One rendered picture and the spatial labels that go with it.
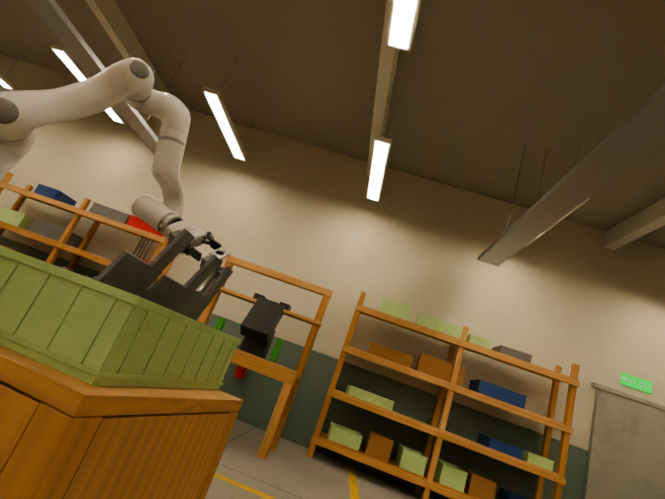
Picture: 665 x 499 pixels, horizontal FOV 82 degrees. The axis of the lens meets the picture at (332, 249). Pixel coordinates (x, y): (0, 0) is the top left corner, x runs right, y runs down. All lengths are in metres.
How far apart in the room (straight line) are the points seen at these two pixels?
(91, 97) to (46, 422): 1.00
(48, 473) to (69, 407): 0.10
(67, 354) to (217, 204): 6.15
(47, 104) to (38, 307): 0.71
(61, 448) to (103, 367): 0.14
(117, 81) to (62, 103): 0.17
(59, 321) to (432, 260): 5.85
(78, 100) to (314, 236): 5.20
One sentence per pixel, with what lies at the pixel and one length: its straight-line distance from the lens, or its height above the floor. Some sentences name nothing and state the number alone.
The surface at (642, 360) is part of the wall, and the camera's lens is 7.37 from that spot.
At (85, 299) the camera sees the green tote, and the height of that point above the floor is 0.92.
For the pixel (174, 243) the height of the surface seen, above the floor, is 1.11.
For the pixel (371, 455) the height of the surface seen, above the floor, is 0.27.
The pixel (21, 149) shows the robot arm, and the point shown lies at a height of 1.25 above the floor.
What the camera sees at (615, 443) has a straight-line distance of 6.97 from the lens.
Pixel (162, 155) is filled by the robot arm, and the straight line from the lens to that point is 1.47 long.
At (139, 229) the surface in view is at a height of 2.01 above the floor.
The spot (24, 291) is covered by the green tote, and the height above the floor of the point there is 0.89.
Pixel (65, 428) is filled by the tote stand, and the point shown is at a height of 0.74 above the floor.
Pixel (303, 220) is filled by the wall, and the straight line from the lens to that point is 6.50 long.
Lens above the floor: 0.94
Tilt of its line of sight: 18 degrees up
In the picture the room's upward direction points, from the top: 21 degrees clockwise
